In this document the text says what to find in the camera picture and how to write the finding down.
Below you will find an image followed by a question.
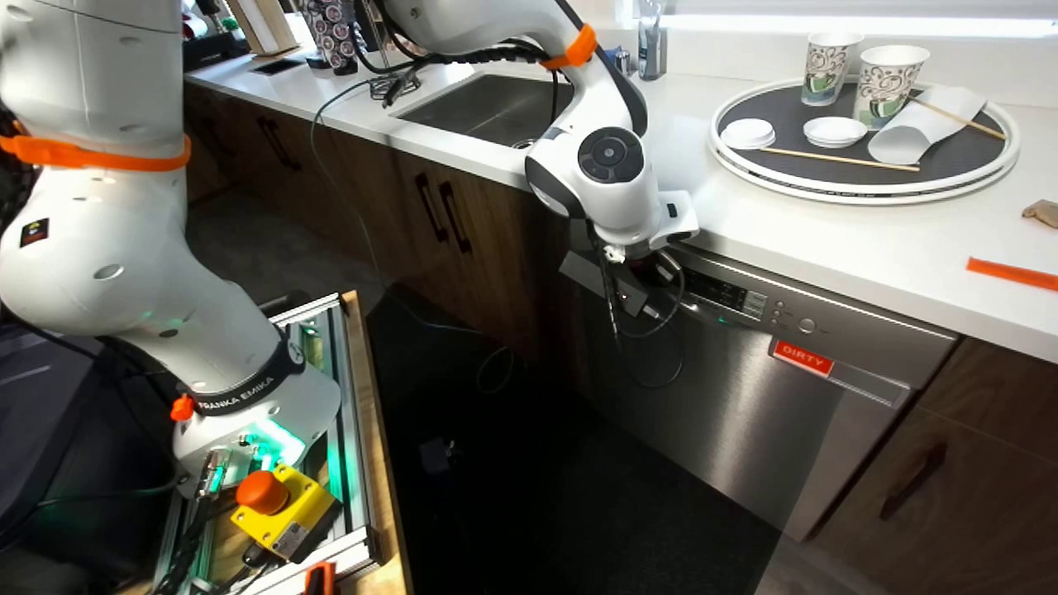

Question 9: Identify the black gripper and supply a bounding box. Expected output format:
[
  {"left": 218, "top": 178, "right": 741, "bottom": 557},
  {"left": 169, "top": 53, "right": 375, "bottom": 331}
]
[{"left": 557, "top": 233, "right": 690, "bottom": 338}]

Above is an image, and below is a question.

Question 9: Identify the stainless steel dishwasher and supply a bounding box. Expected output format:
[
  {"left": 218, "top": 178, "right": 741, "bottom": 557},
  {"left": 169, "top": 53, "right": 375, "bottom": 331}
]
[{"left": 563, "top": 242, "right": 962, "bottom": 544}]

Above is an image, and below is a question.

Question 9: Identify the red dishwasher label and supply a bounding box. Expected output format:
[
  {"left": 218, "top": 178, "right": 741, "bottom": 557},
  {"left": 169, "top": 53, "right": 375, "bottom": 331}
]
[{"left": 767, "top": 338, "right": 839, "bottom": 381}]

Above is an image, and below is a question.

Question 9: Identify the small white bowl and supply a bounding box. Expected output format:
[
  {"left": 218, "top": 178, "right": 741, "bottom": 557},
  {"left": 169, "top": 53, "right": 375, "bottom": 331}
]
[
  {"left": 799, "top": 113, "right": 872, "bottom": 154},
  {"left": 719, "top": 115, "right": 780, "bottom": 154}
]

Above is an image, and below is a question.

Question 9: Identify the wooden chopstick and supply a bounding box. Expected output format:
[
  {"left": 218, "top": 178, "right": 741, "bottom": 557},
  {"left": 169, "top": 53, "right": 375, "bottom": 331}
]
[
  {"left": 909, "top": 94, "right": 1012, "bottom": 143},
  {"left": 758, "top": 143, "right": 925, "bottom": 174}
]

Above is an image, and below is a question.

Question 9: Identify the stainless steel sink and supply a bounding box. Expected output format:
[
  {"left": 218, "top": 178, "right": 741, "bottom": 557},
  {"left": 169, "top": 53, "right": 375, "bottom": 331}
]
[{"left": 397, "top": 71, "right": 579, "bottom": 150}]

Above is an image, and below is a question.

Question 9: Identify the chrome kitchen faucet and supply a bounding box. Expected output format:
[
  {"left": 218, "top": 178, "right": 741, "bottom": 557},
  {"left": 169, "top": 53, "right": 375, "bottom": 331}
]
[{"left": 635, "top": 0, "right": 671, "bottom": 82}]

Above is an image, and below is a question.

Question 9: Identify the patterned paper cup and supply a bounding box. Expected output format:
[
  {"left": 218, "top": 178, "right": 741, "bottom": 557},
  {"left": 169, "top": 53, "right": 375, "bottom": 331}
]
[
  {"left": 799, "top": 29, "right": 862, "bottom": 110},
  {"left": 854, "top": 44, "right": 934, "bottom": 132}
]

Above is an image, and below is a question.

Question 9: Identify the white rectangular dish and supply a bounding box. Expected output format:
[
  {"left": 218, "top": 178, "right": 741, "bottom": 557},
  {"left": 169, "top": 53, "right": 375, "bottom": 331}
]
[
  {"left": 909, "top": 82, "right": 992, "bottom": 138},
  {"left": 865, "top": 115, "right": 942, "bottom": 167}
]

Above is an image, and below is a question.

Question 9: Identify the dark wooden sink cabinet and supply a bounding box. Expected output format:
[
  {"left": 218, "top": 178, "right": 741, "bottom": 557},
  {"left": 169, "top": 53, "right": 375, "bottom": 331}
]
[{"left": 183, "top": 82, "right": 579, "bottom": 371}]

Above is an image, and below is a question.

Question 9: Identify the round black white-rimmed tray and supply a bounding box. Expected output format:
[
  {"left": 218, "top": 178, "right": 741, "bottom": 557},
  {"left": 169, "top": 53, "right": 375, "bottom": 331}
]
[{"left": 709, "top": 76, "right": 1022, "bottom": 209}]

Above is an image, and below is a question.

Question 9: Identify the orange flat stick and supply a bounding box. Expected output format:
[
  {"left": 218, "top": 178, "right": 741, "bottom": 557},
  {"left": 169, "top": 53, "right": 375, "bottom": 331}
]
[{"left": 967, "top": 255, "right": 1058, "bottom": 296}]

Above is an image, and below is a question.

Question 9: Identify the dark wooden drawer cabinet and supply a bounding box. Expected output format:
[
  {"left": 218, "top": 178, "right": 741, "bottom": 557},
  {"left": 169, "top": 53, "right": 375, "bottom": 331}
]
[{"left": 807, "top": 338, "right": 1058, "bottom": 595}]

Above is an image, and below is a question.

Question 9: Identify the small brown item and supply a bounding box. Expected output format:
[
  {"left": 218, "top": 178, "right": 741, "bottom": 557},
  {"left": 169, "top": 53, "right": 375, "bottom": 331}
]
[{"left": 1018, "top": 199, "right": 1058, "bottom": 233}]

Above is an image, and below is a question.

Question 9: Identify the patterned dark container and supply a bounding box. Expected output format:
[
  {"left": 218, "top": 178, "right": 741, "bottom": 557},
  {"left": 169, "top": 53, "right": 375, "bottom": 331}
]
[{"left": 291, "top": 0, "right": 370, "bottom": 76}]

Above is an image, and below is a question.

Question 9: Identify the yellow emergency stop box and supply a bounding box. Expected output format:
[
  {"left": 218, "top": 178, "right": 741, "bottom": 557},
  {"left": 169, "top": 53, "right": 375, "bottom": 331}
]
[{"left": 224, "top": 464, "right": 337, "bottom": 554}]

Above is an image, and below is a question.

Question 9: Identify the wooden cutting board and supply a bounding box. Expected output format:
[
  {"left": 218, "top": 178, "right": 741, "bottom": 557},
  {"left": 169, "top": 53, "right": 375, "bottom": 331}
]
[{"left": 221, "top": 0, "right": 303, "bottom": 60}]

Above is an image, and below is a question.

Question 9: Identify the black cabinet handle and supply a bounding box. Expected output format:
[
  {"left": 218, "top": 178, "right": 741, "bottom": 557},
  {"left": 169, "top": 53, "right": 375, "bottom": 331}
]
[
  {"left": 875, "top": 436, "right": 952, "bottom": 523},
  {"left": 437, "top": 178, "right": 475, "bottom": 257},
  {"left": 413, "top": 167, "right": 450, "bottom": 244}
]

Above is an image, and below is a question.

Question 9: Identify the small orange arm strap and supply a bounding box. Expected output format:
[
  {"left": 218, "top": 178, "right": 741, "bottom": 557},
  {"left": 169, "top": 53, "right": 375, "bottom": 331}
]
[{"left": 541, "top": 22, "right": 603, "bottom": 76}]

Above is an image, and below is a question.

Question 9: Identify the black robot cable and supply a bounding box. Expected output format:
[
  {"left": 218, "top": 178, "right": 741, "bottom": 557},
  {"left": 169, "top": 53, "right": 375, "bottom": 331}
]
[{"left": 358, "top": 0, "right": 652, "bottom": 143}]

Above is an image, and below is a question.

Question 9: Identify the wide orange arm strap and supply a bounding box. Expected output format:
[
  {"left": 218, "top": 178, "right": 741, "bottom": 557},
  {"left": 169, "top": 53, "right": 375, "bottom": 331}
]
[{"left": 0, "top": 130, "right": 194, "bottom": 174}]

